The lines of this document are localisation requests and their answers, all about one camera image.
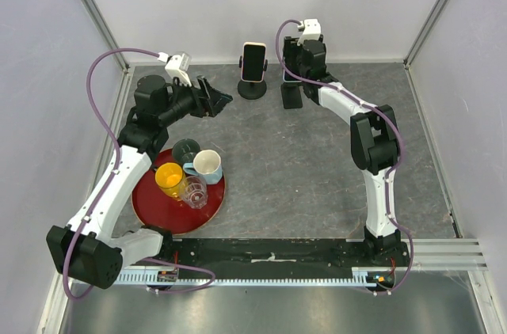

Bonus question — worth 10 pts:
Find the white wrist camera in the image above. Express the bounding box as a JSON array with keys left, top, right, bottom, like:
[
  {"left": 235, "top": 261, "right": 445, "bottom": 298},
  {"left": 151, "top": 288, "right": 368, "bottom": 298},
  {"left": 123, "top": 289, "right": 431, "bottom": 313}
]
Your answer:
[
  {"left": 158, "top": 51, "right": 193, "bottom": 87},
  {"left": 297, "top": 18, "right": 322, "bottom": 46}
]

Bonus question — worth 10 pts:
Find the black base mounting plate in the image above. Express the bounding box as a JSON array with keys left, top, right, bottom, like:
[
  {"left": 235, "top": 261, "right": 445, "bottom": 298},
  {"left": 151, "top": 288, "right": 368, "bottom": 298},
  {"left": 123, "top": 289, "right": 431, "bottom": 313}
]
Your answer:
[{"left": 155, "top": 238, "right": 410, "bottom": 278}]

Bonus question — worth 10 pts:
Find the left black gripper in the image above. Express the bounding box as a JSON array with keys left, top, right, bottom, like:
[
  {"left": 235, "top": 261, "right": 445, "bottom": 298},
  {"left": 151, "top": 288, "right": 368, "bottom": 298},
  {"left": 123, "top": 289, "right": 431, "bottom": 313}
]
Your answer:
[{"left": 158, "top": 74, "right": 232, "bottom": 127}]

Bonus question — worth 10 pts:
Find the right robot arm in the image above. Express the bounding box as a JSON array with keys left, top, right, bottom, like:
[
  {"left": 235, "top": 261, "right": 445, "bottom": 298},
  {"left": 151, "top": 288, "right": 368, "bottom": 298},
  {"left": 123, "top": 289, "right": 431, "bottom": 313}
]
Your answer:
[{"left": 282, "top": 34, "right": 410, "bottom": 266}]

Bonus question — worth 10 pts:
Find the dark green mug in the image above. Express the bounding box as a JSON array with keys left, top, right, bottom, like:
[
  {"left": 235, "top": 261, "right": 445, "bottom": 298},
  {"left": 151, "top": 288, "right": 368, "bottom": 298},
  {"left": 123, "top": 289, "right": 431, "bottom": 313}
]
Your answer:
[{"left": 172, "top": 139, "right": 200, "bottom": 166}]

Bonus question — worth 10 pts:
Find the phone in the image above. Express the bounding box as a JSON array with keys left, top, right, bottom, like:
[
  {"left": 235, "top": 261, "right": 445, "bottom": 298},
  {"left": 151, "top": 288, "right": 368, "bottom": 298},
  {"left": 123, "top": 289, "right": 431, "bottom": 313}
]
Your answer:
[
  {"left": 240, "top": 42, "right": 267, "bottom": 82},
  {"left": 283, "top": 68, "right": 299, "bottom": 83}
]

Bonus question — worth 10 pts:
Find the clear glass cup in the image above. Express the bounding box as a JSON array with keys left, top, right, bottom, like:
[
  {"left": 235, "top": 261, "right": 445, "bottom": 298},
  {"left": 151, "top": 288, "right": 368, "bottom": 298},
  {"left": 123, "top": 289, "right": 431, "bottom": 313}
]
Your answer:
[{"left": 179, "top": 176, "right": 208, "bottom": 209}]

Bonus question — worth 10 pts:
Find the black folding phone stand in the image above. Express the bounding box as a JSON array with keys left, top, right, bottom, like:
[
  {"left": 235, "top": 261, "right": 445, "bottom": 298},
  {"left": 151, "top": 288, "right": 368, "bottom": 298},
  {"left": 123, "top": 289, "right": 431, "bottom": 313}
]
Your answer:
[{"left": 280, "top": 82, "right": 303, "bottom": 109}]

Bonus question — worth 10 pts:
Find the light blue cream mug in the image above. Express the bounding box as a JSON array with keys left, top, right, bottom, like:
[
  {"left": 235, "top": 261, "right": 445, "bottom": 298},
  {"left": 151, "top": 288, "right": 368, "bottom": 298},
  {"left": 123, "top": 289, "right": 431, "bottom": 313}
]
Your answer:
[{"left": 183, "top": 150, "right": 223, "bottom": 185}]

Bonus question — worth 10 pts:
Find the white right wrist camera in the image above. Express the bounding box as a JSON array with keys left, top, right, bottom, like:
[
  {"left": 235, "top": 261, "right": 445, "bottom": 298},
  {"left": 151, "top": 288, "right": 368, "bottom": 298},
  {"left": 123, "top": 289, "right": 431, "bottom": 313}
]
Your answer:
[{"left": 297, "top": 18, "right": 322, "bottom": 46}]

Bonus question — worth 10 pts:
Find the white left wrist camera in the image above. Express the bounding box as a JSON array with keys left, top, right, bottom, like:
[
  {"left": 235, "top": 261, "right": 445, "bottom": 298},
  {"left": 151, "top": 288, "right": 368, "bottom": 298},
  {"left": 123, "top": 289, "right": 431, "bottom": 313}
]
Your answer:
[{"left": 158, "top": 51, "right": 193, "bottom": 87}]

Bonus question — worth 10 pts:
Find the black round-base phone stand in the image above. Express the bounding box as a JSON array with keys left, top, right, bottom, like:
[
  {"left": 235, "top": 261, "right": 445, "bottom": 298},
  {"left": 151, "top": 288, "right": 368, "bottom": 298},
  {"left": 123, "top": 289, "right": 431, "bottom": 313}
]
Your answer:
[{"left": 237, "top": 79, "right": 267, "bottom": 100}]

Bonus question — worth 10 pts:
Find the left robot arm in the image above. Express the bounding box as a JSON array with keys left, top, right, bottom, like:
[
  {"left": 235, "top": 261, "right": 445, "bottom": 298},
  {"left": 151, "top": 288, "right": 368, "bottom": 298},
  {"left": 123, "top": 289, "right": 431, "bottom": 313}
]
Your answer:
[{"left": 46, "top": 75, "right": 233, "bottom": 298}]

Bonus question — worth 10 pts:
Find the red round tray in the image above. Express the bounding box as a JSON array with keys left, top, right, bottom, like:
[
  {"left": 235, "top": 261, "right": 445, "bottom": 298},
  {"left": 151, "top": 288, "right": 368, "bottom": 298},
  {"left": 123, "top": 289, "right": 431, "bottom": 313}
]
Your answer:
[{"left": 131, "top": 170, "right": 227, "bottom": 234}]

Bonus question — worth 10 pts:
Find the light blue cable duct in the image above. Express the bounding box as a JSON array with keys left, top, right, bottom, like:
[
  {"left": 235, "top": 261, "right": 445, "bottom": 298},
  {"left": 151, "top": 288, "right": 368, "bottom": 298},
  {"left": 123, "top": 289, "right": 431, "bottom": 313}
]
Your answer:
[{"left": 118, "top": 267, "right": 395, "bottom": 287}]

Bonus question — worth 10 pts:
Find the yellow plastic cup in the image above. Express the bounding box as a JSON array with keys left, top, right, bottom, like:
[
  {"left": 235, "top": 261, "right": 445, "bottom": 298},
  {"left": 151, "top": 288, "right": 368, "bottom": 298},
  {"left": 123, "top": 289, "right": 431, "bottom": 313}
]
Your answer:
[{"left": 155, "top": 162, "right": 185, "bottom": 201}]

